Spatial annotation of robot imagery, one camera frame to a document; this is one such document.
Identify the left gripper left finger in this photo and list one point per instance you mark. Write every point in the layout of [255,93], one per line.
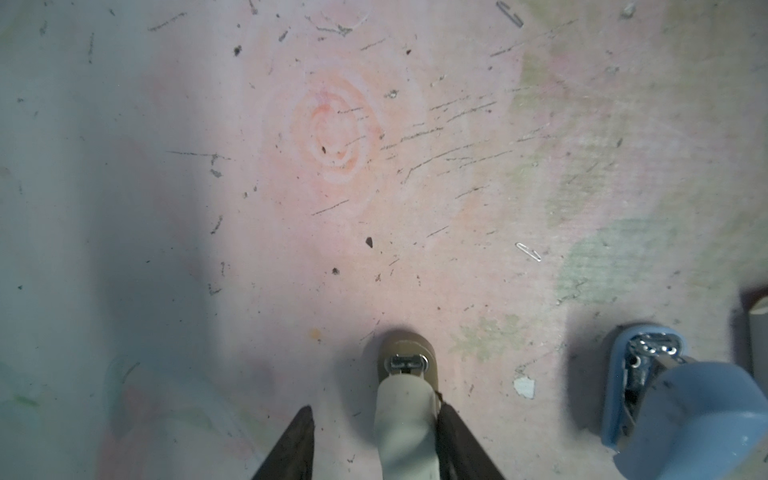
[292,456]

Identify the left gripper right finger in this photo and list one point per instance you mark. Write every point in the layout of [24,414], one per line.
[460,455]

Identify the beige stapler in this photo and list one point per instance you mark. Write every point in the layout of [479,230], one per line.
[407,406]

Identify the loose bent staple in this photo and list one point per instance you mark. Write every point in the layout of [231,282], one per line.
[530,252]

